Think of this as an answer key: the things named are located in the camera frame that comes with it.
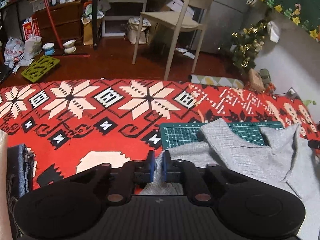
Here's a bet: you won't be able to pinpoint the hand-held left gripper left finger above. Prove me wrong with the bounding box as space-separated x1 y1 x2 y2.
65 151 157 207

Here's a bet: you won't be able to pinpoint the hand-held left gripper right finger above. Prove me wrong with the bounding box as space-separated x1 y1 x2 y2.
162 152 253 207

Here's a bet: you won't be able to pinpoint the grey shirt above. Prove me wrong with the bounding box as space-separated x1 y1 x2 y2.
139 118 320 240

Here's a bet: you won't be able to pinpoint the green cutting mat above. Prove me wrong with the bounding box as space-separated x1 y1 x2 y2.
159 121 284 149

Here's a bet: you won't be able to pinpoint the red patterned blanket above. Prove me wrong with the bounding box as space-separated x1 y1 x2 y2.
0 79 320 190

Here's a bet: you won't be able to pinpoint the green gift box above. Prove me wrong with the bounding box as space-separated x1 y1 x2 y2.
259 69 272 84

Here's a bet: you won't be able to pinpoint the kraft patterned gift box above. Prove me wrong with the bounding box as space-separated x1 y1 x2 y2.
247 69 265 92

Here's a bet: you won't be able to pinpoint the green checked floor mat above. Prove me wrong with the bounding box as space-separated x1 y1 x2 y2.
189 74 244 88

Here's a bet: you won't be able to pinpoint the crumpled white paper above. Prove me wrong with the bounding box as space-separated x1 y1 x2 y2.
175 47 197 59

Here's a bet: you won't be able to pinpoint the small Christmas tree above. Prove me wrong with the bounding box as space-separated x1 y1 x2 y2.
219 21 267 75

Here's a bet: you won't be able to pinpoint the folded blue jeans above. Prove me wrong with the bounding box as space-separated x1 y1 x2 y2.
6 144 34 240

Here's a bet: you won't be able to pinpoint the white canvas bag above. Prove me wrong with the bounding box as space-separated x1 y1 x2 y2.
127 17 152 46

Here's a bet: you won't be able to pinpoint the kraft paper bag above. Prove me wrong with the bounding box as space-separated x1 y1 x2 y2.
82 17 103 46

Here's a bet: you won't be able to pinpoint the beige plastic chair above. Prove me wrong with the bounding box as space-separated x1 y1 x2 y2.
132 0 222 80

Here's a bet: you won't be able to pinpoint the folded white cloth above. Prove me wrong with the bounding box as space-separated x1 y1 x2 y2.
0 129 13 240

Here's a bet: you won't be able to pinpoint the lime green plastic tray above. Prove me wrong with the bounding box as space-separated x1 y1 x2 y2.
21 55 61 83

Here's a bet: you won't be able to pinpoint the blue white ceramic cup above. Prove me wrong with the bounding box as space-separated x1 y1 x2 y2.
42 43 56 56

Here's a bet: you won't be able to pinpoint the dark wooden desk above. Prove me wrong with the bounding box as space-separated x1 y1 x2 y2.
90 0 153 49

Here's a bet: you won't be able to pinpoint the white cardboard box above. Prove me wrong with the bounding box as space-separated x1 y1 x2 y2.
166 0 195 17

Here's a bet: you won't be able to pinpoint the plain white plastic bag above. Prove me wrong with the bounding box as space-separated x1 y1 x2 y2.
24 35 43 60

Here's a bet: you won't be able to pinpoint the brown wooden drawer cabinet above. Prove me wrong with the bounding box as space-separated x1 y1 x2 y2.
32 1 84 47

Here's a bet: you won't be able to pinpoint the printed white plastic bag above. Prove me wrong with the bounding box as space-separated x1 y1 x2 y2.
4 37 25 68

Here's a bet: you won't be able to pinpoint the red cardboard box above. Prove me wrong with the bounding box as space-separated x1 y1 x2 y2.
22 17 42 40

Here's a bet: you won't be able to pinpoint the green Christmas wall banner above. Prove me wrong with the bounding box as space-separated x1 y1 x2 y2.
257 0 320 42

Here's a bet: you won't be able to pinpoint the red handled broom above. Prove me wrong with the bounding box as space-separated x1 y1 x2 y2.
40 0 89 57

